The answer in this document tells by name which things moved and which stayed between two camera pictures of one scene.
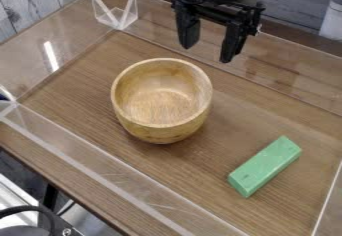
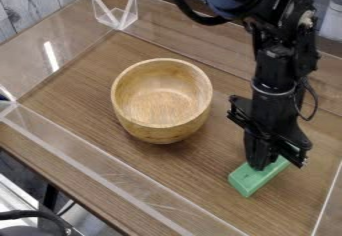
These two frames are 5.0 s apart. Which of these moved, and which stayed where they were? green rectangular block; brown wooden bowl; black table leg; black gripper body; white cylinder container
Moved: black gripper body
Stayed: brown wooden bowl; black table leg; green rectangular block; white cylinder container
